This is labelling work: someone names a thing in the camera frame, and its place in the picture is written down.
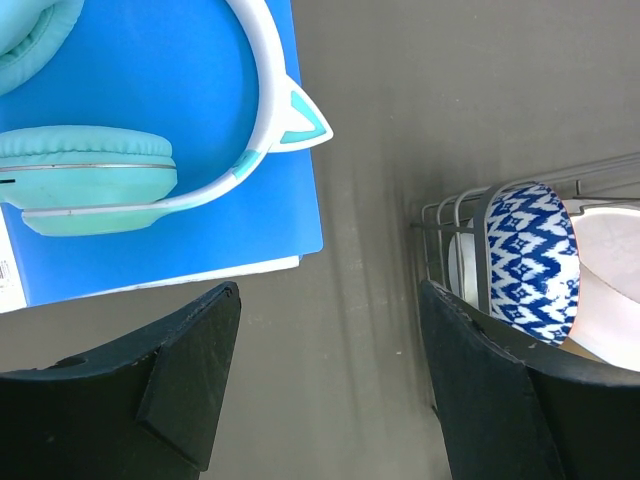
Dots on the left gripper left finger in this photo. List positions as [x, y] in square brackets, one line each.
[143, 406]

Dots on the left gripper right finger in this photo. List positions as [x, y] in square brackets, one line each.
[513, 407]

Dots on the watermelon pattern plate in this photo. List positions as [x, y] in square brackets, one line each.
[607, 321]

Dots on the orange blue patterned bowl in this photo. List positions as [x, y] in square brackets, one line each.
[534, 264]

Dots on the teal cat ear headphones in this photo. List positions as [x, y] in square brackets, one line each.
[79, 180]

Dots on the black wire dish rack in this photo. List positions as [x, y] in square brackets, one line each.
[597, 184]

